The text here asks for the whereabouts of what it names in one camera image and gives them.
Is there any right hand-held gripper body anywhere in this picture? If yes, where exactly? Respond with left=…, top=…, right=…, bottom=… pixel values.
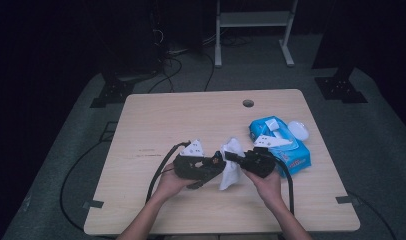
left=243, top=134, right=294, bottom=179

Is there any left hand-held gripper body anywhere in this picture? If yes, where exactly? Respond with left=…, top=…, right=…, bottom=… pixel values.
left=172, top=139, right=207, bottom=182

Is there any white wet wipe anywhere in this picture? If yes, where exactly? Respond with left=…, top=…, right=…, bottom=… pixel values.
left=218, top=137, right=247, bottom=192

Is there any blue wet wipes pack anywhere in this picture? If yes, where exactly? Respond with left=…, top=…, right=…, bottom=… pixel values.
left=248, top=115, right=313, bottom=178

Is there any person's left hand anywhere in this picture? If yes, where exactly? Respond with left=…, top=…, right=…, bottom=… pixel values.
left=153, top=162, right=193, bottom=202

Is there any person's right hand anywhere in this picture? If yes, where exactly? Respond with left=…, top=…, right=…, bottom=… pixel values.
left=241, top=166, right=286, bottom=210

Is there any grey tape strip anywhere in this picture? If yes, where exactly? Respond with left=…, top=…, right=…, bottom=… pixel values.
left=82, top=199, right=105, bottom=210
left=335, top=195, right=360, bottom=205

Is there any black stand base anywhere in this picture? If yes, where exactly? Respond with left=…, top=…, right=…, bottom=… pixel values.
left=89, top=78, right=136, bottom=109
left=314, top=66, right=369, bottom=104

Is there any white metal stand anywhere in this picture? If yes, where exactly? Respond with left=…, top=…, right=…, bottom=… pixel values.
left=214, top=0, right=299, bottom=68

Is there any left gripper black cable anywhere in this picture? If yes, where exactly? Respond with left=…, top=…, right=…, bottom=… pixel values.
left=145, top=141, right=192, bottom=204

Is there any thin black floor cable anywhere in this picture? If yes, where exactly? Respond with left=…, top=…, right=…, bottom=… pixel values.
left=345, top=189, right=398, bottom=240

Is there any long black floor cable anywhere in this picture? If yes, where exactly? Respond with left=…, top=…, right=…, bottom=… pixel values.
left=59, top=139, right=119, bottom=240

